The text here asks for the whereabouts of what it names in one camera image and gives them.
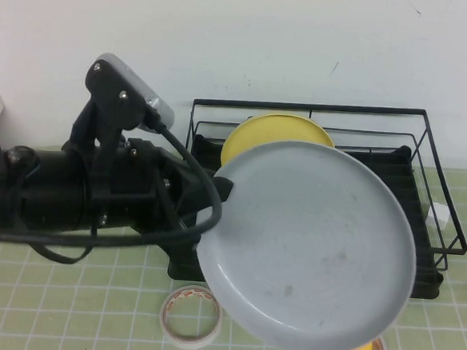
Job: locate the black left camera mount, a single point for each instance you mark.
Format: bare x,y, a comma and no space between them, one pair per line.
106,102

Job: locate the grey round plate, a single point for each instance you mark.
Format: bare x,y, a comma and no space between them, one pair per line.
312,248

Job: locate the black plastic drip tray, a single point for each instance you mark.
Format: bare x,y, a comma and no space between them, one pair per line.
379,157

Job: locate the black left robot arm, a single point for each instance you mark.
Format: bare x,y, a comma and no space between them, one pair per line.
44,194

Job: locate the yellow round plate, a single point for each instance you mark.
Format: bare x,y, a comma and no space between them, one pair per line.
260,133

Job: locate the green checked tablecloth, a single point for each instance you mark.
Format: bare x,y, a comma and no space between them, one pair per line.
68,303

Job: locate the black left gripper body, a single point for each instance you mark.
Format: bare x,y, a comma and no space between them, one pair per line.
135,200

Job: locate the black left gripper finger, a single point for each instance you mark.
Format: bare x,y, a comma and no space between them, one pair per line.
186,247
223,189

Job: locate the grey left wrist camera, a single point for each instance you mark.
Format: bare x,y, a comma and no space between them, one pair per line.
151,93

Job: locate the small white cube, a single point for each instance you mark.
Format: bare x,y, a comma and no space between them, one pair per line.
439,216

